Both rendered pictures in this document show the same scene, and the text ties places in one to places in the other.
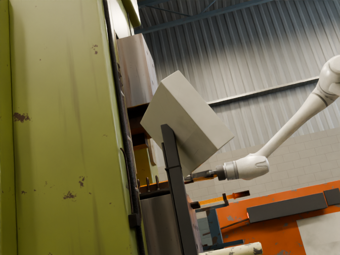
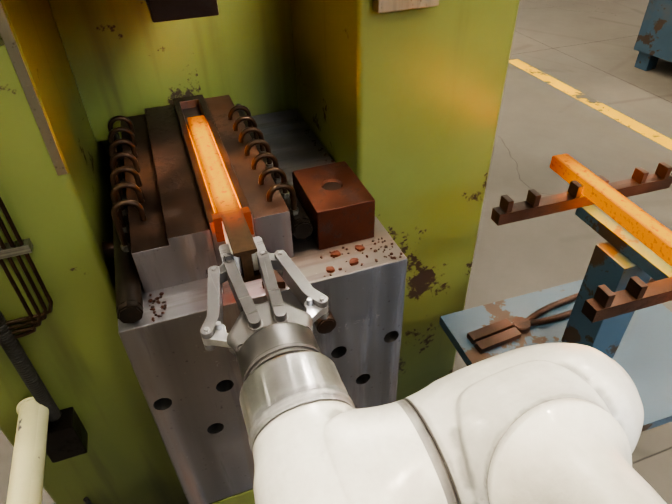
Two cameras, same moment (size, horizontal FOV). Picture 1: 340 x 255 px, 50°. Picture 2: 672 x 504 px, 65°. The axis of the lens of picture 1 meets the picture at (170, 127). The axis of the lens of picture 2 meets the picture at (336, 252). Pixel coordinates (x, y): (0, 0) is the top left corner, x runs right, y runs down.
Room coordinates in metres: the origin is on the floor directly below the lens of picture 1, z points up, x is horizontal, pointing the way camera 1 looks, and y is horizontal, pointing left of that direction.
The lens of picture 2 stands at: (1.69, -0.51, 1.37)
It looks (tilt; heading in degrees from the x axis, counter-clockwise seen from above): 39 degrees down; 66
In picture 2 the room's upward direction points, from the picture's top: 2 degrees counter-clockwise
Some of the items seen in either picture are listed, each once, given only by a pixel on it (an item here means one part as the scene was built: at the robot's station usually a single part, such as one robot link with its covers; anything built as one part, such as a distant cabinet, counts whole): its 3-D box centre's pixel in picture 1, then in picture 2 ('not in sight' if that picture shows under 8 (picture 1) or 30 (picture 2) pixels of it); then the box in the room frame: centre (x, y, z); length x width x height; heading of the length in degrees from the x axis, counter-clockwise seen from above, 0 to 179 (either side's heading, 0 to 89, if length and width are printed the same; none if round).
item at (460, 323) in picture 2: (218, 246); (585, 352); (2.32, -0.15, 0.67); 0.40 x 0.30 x 0.02; 172
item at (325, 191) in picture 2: not in sight; (332, 203); (1.96, 0.08, 0.95); 0.12 x 0.09 x 0.07; 84
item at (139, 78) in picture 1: (118, 90); not in sight; (1.83, 0.24, 1.56); 0.42 x 0.39 x 0.40; 84
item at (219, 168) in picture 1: (215, 173); (274, 342); (1.78, -0.18, 0.99); 0.09 x 0.08 x 0.07; 84
